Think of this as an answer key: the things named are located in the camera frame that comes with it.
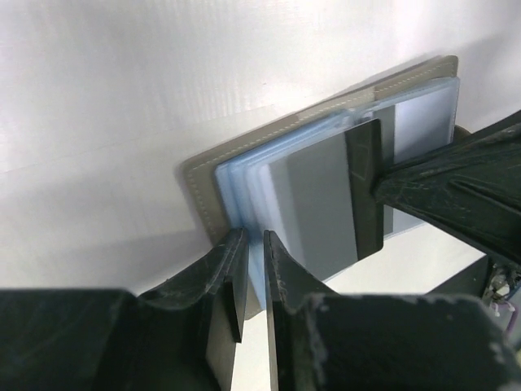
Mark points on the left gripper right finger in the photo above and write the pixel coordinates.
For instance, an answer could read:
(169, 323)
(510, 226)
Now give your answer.
(322, 340)

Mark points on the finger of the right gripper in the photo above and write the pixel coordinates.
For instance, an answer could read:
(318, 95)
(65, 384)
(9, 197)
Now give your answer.
(469, 189)

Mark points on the black card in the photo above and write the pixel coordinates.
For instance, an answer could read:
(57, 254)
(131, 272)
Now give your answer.
(331, 182)

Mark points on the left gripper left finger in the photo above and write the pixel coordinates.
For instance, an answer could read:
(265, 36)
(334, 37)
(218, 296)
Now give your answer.
(180, 335)

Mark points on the grey card holder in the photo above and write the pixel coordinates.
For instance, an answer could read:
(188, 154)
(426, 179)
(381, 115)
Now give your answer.
(244, 182)

